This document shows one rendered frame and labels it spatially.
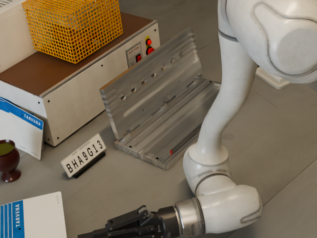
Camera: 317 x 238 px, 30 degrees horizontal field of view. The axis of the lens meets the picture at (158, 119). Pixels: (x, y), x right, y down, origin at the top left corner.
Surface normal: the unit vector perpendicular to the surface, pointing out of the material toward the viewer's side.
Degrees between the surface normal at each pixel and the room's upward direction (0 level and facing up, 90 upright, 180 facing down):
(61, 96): 90
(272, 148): 0
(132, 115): 79
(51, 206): 0
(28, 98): 90
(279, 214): 0
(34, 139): 69
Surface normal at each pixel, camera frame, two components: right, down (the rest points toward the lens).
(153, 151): -0.10, -0.80
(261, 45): -0.83, 0.26
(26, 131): -0.67, 0.16
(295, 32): 0.11, 0.54
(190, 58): 0.74, 0.14
